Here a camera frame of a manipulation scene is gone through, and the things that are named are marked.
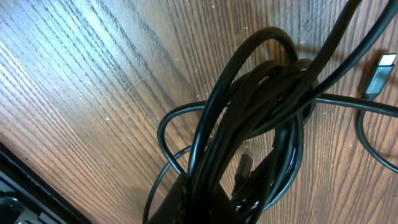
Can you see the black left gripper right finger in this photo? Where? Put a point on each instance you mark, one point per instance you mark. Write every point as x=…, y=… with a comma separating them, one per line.
x=213, y=208

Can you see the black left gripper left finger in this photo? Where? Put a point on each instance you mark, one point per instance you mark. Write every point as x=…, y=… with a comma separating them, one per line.
x=173, y=209

